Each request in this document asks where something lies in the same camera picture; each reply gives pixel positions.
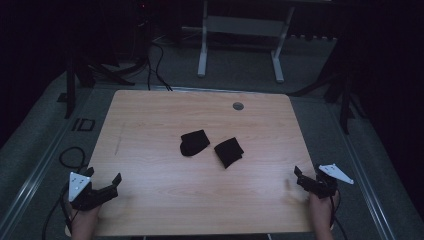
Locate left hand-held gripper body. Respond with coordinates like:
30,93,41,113
67,171,120,212

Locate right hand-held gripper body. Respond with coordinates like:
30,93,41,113
296,162,355,200

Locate person's right hand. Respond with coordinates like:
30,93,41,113
307,191,341,229

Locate person's left hand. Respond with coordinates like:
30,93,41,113
67,203,102,234

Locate black folded sock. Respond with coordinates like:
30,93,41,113
179,128,211,158
213,136,245,170

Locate black floor stand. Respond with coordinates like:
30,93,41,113
57,46,149,120
287,36,368,136

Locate black looped cable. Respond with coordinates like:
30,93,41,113
58,145,89,170

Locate right hand-held gripper cable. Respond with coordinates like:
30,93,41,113
328,189,350,240

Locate hand-held gripper cable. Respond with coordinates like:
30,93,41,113
328,189,350,240
41,183,75,240

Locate left hand-held gripper cable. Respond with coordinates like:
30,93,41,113
41,183,75,240

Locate silver floor rail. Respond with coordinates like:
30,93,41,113
327,105,398,240
0,89,94,238

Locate black floor cables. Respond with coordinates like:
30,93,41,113
145,33,174,92

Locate white metal desk frame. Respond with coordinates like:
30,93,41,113
196,0,297,84

